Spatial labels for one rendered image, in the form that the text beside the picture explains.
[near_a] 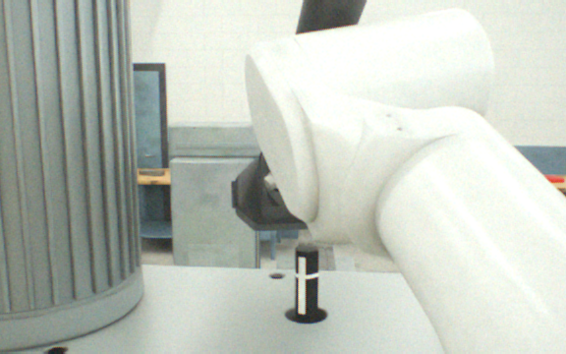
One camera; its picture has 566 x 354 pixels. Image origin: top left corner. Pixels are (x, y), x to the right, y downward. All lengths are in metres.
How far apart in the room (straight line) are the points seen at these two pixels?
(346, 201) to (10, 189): 0.29
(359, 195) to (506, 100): 7.03
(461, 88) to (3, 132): 0.31
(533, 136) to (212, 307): 6.94
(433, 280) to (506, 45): 7.05
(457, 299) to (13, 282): 0.36
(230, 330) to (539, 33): 6.97
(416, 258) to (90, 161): 0.31
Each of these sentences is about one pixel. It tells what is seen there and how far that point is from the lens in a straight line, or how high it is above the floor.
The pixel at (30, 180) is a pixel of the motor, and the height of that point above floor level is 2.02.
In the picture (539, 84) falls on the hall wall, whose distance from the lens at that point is 7.35.
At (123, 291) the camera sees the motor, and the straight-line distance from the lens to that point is 0.52.
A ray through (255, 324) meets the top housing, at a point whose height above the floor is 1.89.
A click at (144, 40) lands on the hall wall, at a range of 7.35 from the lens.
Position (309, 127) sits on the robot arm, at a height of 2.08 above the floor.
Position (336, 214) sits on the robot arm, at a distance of 0.25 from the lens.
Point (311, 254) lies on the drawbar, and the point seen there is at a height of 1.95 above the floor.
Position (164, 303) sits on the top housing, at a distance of 0.55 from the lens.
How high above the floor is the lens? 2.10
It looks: 11 degrees down
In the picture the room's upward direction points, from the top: straight up
